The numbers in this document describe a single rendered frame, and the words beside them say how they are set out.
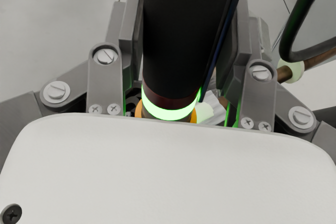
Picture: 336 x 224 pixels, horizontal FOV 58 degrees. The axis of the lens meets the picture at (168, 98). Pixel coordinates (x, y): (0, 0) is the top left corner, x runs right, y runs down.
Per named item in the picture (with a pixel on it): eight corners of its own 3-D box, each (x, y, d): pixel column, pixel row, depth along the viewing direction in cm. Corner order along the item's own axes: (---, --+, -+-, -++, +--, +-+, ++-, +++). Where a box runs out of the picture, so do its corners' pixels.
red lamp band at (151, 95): (180, 54, 19) (182, 41, 18) (210, 95, 18) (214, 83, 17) (131, 74, 18) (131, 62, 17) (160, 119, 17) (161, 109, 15)
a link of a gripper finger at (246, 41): (215, 149, 13) (215, 31, 16) (290, 157, 13) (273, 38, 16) (236, 115, 10) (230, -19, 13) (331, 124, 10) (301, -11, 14)
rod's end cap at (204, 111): (200, 108, 27) (204, 96, 25) (213, 126, 26) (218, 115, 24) (181, 117, 26) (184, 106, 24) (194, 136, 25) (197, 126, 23)
